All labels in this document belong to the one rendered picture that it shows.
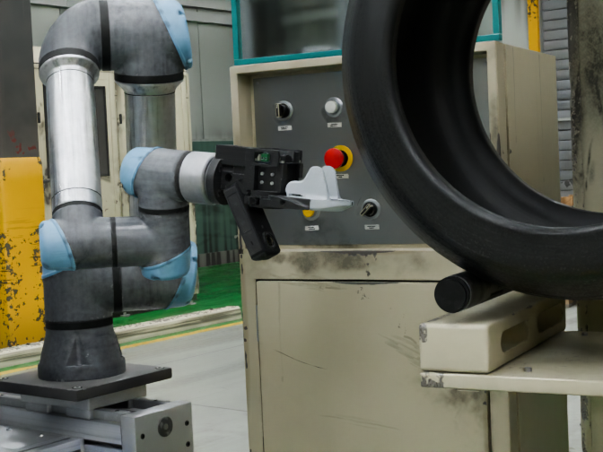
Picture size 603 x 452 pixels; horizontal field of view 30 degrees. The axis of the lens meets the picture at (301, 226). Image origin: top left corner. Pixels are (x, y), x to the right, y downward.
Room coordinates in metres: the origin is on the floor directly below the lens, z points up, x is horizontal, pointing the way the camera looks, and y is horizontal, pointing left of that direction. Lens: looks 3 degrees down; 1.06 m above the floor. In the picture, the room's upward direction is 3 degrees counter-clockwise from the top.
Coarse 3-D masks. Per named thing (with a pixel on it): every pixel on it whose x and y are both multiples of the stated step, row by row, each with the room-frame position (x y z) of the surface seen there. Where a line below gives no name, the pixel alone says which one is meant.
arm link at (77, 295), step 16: (48, 272) 1.91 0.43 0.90; (64, 272) 1.90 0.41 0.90; (80, 272) 1.90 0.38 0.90; (96, 272) 1.91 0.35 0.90; (112, 272) 1.92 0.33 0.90; (48, 288) 1.92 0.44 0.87; (64, 288) 1.90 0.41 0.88; (80, 288) 1.90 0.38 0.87; (96, 288) 1.91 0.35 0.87; (112, 288) 1.91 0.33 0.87; (48, 304) 1.92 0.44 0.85; (64, 304) 1.90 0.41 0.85; (80, 304) 1.90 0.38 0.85; (96, 304) 1.92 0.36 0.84; (112, 304) 1.93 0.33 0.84; (48, 320) 1.92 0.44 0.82; (64, 320) 1.90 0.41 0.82; (80, 320) 1.90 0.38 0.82
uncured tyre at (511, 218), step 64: (384, 0) 1.36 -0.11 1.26; (448, 0) 1.60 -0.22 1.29; (384, 64) 1.36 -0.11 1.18; (448, 64) 1.61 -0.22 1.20; (384, 128) 1.36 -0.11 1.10; (448, 128) 1.61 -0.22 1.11; (384, 192) 1.40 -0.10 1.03; (448, 192) 1.32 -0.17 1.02; (512, 192) 1.57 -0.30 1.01; (448, 256) 1.36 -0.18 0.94; (512, 256) 1.29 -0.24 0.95; (576, 256) 1.26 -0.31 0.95
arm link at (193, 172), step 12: (192, 156) 1.61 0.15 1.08; (204, 156) 1.60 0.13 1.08; (180, 168) 1.60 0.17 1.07; (192, 168) 1.59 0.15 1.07; (204, 168) 1.59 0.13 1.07; (180, 180) 1.60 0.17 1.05; (192, 180) 1.59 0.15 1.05; (204, 180) 1.59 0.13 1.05; (192, 192) 1.60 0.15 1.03; (204, 192) 1.59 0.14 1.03
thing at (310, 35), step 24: (240, 0) 2.26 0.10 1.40; (264, 0) 2.24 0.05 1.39; (288, 0) 2.21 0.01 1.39; (312, 0) 2.19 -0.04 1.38; (336, 0) 2.16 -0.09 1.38; (240, 24) 2.26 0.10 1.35; (264, 24) 2.24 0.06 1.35; (288, 24) 2.21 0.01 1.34; (312, 24) 2.19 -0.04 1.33; (336, 24) 2.16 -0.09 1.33; (480, 24) 2.03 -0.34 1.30; (240, 48) 2.26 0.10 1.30; (264, 48) 2.24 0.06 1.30; (288, 48) 2.21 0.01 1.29; (312, 48) 2.19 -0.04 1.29; (336, 48) 2.16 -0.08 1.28
